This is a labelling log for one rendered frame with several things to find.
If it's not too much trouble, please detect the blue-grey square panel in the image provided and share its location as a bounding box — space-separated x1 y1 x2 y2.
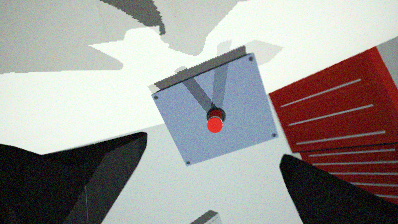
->
151 52 279 167

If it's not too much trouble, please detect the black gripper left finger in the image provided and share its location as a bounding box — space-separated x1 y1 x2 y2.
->
0 132 147 224

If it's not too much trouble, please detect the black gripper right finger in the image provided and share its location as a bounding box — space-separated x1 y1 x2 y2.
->
279 154 398 224

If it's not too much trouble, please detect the red peg with white band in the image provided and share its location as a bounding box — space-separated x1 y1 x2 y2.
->
207 110 223 133

